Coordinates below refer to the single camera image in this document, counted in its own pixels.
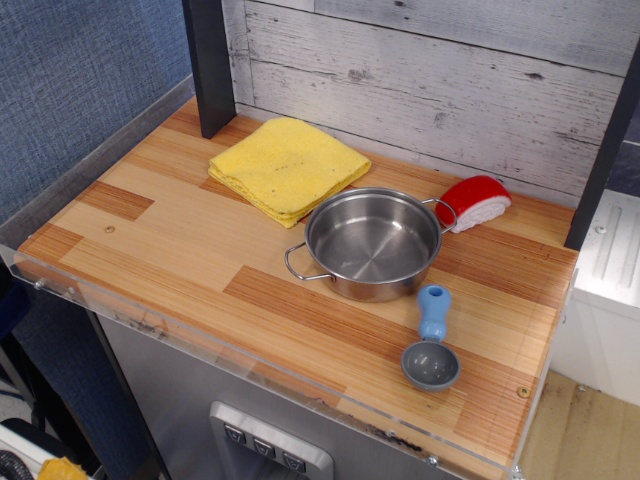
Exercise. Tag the yellow cloth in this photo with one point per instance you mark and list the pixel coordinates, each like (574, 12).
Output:
(287, 167)

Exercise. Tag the stainless steel pot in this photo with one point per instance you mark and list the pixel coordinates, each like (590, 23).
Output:
(371, 244)

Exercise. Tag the red and white sushi toy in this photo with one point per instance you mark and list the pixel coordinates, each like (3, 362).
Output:
(472, 202)

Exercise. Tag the blue and grey scoop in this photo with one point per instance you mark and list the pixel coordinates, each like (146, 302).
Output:
(428, 364)

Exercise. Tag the stainless steel cabinet front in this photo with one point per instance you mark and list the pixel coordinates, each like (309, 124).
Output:
(174, 390)

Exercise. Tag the clear acrylic front guard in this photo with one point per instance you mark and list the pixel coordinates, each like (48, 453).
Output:
(222, 287)

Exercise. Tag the silver dispenser button panel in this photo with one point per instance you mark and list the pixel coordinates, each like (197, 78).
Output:
(234, 428)

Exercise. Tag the white appliance at right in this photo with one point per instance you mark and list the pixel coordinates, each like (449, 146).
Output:
(597, 343)

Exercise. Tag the yellow object bottom left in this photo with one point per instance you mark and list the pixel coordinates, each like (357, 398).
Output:
(61, 469)

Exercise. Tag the dark left vertical post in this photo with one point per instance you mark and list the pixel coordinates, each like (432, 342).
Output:
(209, 55)

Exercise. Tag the dark vertical post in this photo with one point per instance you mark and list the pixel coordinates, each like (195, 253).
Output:
(209, 55)
(613, 138)

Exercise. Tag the dark right vertical post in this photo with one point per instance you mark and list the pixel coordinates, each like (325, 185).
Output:
(613, 138)

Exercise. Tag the grey left side rail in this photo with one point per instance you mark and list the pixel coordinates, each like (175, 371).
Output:
(65, 189)

